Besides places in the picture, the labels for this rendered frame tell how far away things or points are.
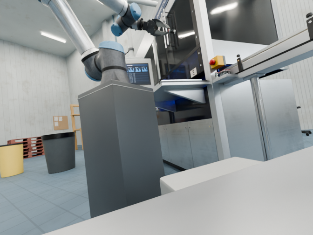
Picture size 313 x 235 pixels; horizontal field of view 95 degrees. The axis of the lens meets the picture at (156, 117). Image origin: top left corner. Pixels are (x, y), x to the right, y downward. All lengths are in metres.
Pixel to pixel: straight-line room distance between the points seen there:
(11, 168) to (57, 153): 1.20
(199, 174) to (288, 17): 5.59
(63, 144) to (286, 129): 3.25
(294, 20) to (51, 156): 6.37
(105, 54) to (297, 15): 5.35
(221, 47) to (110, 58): 0.92
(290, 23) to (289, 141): 4.20
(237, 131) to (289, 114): 0.69
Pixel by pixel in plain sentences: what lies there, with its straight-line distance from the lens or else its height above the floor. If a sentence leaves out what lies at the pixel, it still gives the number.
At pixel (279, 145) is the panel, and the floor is 0.29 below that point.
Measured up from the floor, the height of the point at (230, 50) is 1.13.
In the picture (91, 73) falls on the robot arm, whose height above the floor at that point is 0.92.
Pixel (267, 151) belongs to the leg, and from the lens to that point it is 1.16.
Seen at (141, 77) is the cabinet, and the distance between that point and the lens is 2.03.
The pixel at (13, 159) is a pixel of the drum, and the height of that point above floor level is 0.32.
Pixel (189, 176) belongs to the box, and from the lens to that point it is 0.17.
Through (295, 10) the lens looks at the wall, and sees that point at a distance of 5.75.
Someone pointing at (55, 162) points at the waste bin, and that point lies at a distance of 3.29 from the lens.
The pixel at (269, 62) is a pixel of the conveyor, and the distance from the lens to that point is 1.06.
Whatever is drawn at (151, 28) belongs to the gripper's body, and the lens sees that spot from 1.08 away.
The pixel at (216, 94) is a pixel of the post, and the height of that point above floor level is 0.77.
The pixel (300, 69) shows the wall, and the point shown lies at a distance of 5.28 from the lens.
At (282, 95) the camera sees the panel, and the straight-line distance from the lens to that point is 1.80.
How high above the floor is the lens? 0.60
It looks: 3 degrees up
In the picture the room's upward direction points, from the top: 8 degrees counter-clockwise
